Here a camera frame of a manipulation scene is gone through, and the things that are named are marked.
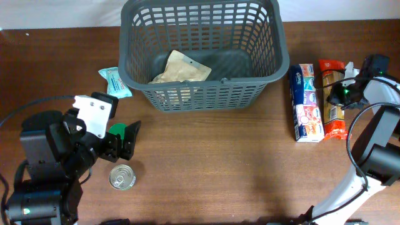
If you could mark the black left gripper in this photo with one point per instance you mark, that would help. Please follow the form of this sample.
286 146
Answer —
112 150

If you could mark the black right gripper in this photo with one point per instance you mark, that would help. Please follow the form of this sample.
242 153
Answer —
335 98

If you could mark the mint green wipes packet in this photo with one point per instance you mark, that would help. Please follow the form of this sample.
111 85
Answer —
115 85

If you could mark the orange pasta packet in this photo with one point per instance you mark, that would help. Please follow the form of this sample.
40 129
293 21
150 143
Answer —
333 116

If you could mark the Kleenex tissue multipack box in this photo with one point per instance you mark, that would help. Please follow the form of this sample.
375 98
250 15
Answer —
308 125

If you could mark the brown paper pouch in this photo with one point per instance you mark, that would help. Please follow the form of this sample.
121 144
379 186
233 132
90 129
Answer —
180 68

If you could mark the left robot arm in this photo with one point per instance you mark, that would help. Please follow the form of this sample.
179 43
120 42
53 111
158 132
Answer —
39 198

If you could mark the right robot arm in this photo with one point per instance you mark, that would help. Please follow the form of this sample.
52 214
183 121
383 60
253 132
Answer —
374 161

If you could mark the green lidded jar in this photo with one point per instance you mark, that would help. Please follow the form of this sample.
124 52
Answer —
118 129

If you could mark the silver pull-tab tin can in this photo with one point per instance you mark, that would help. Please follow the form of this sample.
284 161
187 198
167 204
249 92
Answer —
122 177

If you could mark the grey plastic lattice basket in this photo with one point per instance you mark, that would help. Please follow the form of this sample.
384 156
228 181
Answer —
243 43

